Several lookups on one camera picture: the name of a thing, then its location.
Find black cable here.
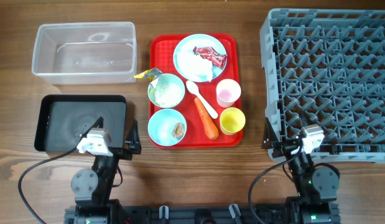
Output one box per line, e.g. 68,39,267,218
17,116,104,224
248,144,304,224

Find orange carrot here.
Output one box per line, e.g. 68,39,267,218
194,98,219,140

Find pink plastic cup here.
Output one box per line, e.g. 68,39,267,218
216,79,241,108

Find right black cable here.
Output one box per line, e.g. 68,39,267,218
248,144,304,224

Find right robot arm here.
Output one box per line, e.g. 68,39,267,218
256,118,340,223

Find white plastic spoon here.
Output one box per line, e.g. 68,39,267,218
186,80,218,119

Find left black cable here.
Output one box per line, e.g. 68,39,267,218
17,116,104,224

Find light blue bowl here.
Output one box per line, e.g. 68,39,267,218
147,109,187,147

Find red snack wrapper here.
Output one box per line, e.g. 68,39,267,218
193,47,228,69

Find brown food lump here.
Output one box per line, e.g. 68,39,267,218
172,123,185,139

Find black food waste tray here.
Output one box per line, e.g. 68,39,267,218
34,95,127,152

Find yellow plastic cup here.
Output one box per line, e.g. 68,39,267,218
220,107,246,135

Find pile of white rice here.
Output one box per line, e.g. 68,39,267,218
154,83,182,108

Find yellow silver foil wrapper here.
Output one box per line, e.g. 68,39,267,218
134,68,163,94

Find grey dishwasher rack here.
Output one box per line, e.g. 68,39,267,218
259,8,385,164

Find clear plastic waste bin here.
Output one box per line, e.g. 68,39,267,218
31,22,137,85

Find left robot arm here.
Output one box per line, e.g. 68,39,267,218
64,117,142,224

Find white napkin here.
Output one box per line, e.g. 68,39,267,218
176,52,213,82

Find mint green bowl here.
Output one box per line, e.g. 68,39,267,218
147,73,185,108

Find red serving tray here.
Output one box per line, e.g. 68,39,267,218
150,34,243,149

